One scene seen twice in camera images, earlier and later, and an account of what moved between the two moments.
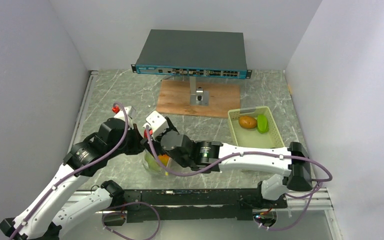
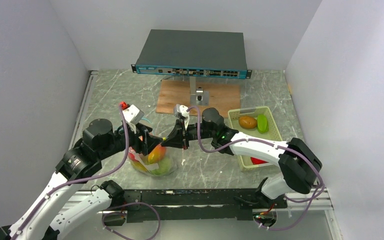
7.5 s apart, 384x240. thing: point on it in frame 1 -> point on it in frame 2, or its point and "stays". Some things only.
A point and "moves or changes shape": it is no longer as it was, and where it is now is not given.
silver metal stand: x=198 y=97 stays
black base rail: x=164 y=205 stays
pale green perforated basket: x=251 y=137 stays
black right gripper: x=156 y=142 -> x=176 y=138
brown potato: x=247 y=122 stays
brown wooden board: x=174 y=98 stays
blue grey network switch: x=194 y=53 stays
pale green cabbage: x=152 y=163 -> x=165 y=167
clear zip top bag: x=152 y=165 moves or changes shape
